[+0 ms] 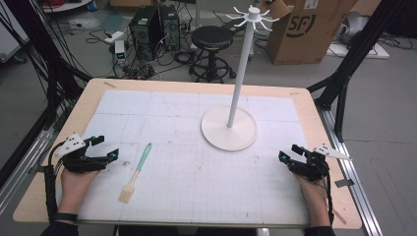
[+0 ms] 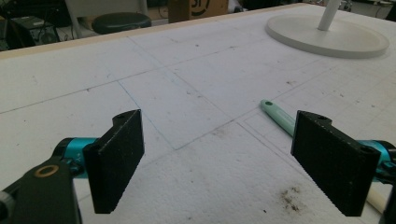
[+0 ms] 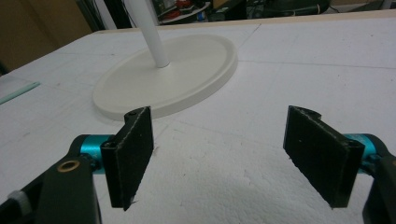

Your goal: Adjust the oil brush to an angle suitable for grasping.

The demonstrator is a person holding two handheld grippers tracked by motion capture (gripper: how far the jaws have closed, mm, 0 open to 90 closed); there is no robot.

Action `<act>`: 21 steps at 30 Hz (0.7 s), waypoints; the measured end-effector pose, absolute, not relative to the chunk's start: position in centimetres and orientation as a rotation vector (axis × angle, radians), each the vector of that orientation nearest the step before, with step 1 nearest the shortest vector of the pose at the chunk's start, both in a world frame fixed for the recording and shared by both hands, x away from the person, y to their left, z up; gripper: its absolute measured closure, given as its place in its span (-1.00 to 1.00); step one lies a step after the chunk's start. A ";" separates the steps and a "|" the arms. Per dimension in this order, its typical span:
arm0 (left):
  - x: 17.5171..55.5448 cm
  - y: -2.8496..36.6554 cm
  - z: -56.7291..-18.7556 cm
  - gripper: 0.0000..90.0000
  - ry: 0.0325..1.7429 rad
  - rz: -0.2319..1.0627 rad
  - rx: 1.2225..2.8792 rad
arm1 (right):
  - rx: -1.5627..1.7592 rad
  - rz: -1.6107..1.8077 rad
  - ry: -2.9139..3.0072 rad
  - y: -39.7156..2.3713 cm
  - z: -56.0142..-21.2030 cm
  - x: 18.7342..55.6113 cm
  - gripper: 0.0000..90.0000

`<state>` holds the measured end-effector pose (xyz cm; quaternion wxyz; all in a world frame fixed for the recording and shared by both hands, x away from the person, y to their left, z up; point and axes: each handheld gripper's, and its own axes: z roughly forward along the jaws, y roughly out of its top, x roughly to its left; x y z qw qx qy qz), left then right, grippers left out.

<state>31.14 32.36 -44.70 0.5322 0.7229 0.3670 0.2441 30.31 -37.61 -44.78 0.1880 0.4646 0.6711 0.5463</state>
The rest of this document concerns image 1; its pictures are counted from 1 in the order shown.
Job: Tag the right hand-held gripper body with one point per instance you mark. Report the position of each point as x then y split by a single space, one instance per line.
311 165

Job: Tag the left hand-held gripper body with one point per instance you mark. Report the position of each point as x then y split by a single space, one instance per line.
78 162

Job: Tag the person's left hand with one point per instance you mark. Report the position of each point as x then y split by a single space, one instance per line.
74 190

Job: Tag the person's right hand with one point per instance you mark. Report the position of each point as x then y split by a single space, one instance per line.
314 196

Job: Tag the grey tape strip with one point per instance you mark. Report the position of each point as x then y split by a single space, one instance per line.
344 183

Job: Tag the wooden table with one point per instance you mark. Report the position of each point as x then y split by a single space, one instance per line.
88 86

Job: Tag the black wrist band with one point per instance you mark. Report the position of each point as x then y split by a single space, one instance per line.
65 217

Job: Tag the white grid mat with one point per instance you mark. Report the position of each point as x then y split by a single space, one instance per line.
196 177

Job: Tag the white device with green display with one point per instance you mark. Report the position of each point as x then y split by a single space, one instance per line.
120 50

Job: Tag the white hook rack stand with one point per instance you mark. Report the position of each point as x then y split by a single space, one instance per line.
241 72

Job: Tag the white power strip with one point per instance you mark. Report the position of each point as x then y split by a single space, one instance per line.
114 36

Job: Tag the brown cardboard box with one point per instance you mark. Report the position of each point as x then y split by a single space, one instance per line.
305 36

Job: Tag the large black computer tower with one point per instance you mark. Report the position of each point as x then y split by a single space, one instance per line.
144 32

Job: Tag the white flat board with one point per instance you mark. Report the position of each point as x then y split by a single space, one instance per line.
380 52

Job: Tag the slim black computer tower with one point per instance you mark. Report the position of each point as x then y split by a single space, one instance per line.
170 28

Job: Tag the white round table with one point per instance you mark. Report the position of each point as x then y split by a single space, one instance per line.
65 5

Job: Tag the black round stool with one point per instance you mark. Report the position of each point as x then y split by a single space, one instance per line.
211 37

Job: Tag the aluminium rail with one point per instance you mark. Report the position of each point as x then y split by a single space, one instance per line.
23 164
355 183

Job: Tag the black metal frame stand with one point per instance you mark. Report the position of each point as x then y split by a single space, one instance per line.
347 59
49 65

